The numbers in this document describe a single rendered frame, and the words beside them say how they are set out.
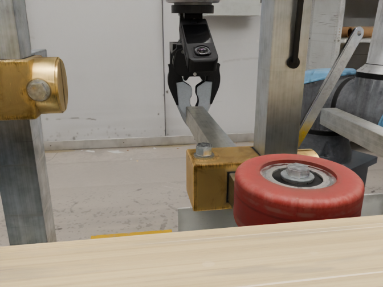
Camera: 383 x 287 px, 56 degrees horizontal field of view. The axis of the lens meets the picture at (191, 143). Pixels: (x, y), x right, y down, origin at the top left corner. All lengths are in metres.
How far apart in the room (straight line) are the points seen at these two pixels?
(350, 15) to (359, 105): 2.45
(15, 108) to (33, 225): 0.12
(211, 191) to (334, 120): 0.36
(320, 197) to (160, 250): 0.09
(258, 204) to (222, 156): 0.16
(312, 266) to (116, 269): 0.08
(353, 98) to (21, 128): 0.85
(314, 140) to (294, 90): 0.78
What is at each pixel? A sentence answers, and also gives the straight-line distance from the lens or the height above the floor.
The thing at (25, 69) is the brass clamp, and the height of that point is 0.96.
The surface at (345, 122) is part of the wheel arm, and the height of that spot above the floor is 0.85.
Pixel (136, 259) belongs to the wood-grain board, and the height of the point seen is 0.90.
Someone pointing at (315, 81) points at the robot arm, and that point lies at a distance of 1.11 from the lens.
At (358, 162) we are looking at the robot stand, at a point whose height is 0.60.
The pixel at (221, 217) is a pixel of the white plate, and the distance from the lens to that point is 0.43.
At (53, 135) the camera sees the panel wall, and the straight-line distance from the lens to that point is 3.18.
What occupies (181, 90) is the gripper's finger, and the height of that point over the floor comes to 0.89.
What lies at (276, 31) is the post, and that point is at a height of 0.99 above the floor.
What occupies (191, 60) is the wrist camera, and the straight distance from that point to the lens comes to 0.54.
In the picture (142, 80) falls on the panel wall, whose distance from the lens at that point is 3.01.
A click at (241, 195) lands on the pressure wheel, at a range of 0.23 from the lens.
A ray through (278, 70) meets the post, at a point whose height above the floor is 0.96.
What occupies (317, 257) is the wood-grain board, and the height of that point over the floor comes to 0.90.
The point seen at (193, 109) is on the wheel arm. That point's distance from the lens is 0.62.
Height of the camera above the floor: 1.00
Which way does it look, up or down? 18 degrees down
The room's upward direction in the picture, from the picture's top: straight up
